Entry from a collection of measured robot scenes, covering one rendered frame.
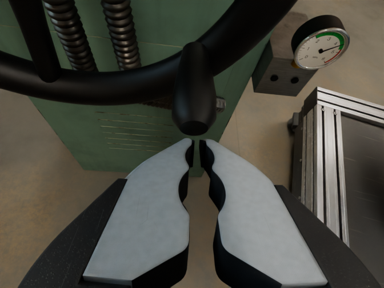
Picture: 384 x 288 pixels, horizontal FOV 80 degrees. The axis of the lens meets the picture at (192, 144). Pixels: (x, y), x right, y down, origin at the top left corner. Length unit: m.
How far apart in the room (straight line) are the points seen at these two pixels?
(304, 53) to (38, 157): 0.91
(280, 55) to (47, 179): 0.84
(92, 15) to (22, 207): 0.73
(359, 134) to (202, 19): 0.79
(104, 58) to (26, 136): 0.70
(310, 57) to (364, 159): 0.66
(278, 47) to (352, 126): 0.68
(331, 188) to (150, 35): 0.66
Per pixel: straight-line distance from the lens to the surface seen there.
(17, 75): 0.22
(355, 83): 1.59
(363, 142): 1.01
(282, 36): 0.42
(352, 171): 0.92
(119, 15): 0.23
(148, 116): 0.54
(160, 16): 0.37
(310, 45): 0.34
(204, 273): 0.85
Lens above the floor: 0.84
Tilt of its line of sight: 61 degrees down
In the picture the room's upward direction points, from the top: 16 degrees clockwise
